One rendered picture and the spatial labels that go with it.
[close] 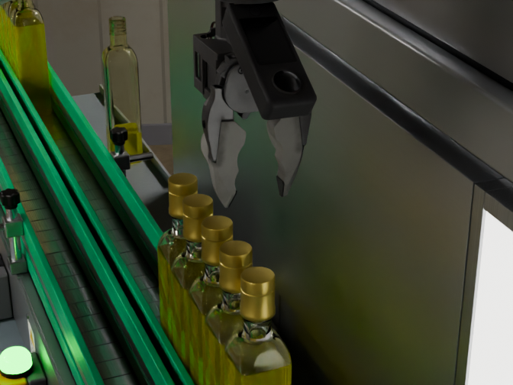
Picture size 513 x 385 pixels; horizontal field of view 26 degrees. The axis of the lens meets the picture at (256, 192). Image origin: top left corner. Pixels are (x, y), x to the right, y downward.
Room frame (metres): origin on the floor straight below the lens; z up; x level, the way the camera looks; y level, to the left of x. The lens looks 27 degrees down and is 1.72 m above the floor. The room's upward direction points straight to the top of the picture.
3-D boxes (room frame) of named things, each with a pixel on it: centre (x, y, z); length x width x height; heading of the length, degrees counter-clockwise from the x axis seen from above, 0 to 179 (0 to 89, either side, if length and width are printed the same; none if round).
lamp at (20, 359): (1.25, 0.33, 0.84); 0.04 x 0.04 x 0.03
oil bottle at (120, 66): (1.82, 0.24, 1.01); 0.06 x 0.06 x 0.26; 17
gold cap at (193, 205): (1.10, 0.07, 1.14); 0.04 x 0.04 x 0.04
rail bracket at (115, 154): (1.66, 0.20, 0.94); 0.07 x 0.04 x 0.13; 112
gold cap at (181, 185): (1.15, 0.08, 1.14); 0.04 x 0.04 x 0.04
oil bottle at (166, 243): (1.15, 0.08, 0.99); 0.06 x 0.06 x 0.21; 23
